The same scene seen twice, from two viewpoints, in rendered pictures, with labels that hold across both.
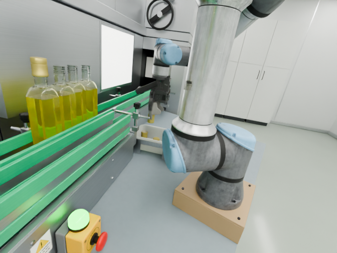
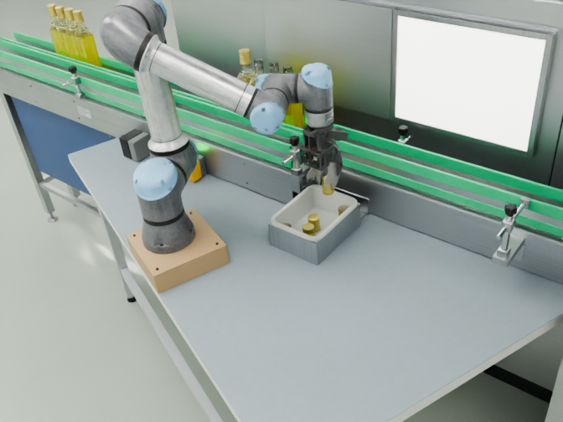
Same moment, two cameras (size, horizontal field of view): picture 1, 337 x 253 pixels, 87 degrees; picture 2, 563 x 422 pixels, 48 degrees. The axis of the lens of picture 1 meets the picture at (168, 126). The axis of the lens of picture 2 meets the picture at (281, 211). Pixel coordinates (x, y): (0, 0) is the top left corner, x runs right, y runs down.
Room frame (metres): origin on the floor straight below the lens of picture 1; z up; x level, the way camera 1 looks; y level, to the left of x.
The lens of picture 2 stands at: (1.53, -1.22, 1.92)
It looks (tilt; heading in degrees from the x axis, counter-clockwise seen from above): 36 degrees down; 123
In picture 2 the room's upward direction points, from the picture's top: 6 degrees counter-clockwise
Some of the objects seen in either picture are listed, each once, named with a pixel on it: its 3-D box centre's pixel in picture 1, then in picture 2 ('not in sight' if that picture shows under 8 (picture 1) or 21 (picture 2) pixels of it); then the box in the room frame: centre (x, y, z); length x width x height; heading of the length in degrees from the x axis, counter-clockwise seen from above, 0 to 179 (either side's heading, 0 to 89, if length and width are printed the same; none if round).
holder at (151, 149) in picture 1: (151, 141); (320, 218); (0.82, 0.08, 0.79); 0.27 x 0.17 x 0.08; 81
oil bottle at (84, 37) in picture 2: not in sight; (86, 45); (-0.40, 0.47, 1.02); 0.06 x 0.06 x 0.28; 81
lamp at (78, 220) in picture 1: (78, 218); not in sight; (0.29, 0.17, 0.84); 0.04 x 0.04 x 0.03
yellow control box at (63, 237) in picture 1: (80, 235); (191, 167); (0.29, 0.17, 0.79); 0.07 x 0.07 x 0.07; 81
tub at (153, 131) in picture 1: (156, 140); (315, 221); (0.82, 0.05, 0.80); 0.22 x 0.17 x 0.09; 81
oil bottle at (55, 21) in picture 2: not in sight; (61, 38); (-0.57, 0.50, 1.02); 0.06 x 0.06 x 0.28; 81
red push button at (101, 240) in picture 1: (98, 240); not in sight; (0.28, 0.12, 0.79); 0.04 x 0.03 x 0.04; 171
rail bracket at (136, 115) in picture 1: (131, 116); (300, 151); (0.72, 0.17, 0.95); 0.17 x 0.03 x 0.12; 81
